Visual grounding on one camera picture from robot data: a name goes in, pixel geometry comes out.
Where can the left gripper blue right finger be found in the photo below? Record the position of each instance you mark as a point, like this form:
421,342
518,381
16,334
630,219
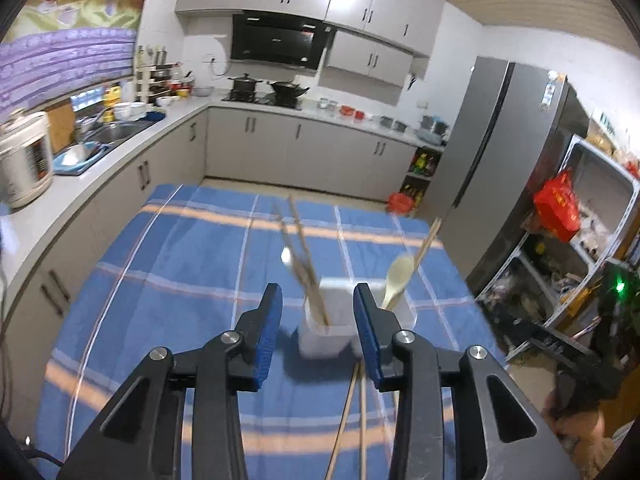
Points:
498,433

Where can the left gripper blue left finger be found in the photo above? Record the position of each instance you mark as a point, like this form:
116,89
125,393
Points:
138,433

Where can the wooden chopstick five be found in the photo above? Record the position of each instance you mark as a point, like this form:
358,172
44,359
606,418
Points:
363,425

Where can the wooden chopstick four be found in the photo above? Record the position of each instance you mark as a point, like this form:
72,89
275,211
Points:
343,422

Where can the cream plastic rice spoon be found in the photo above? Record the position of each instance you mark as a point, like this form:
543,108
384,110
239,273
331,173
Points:
397,279

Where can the wooden chopstick two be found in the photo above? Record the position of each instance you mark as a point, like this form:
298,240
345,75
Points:
427,243

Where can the wooden chopstick one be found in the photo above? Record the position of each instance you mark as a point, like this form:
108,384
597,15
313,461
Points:
288,242

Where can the wooden chopstick seven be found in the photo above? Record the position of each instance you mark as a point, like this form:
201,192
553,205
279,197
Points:
305,267

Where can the stainless kitchen sink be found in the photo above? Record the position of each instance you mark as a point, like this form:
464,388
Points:
114,133

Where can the white metal storage shelf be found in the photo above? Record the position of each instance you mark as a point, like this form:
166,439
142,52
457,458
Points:
550,279

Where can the red plastic bag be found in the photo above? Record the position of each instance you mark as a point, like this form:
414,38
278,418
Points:
556,207

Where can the blue plaid tablecloth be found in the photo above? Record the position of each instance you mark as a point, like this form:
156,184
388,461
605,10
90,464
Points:
183,271

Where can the white two-compartment utensil holder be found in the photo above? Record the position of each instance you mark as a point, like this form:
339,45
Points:
318,340

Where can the grey lower cabinets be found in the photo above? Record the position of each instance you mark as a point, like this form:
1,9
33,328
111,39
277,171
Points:
51,245

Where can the grey cabinets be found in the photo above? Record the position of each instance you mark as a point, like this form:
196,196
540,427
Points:
51,245
377,38

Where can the red waste bin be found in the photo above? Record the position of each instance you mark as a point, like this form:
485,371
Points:
400,204

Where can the grey double-door refrigerator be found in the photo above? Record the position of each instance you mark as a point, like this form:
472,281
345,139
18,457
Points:
511,134

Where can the steel steamer pot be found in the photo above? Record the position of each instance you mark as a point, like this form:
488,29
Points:
432,130

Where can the white rice cooker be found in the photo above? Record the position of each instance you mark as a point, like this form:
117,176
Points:
26,158

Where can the black cooking pot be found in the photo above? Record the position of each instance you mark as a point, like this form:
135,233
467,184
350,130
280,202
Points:
243,88

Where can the black wok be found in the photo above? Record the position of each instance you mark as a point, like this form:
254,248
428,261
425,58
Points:
287,93

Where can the landscape window blind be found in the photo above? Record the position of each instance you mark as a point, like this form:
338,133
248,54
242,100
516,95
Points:
55,47

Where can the grey upper cabinets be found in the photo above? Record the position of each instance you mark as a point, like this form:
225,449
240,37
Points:
377,38

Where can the black range hood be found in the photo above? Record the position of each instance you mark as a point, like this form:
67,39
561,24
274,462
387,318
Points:
282,39

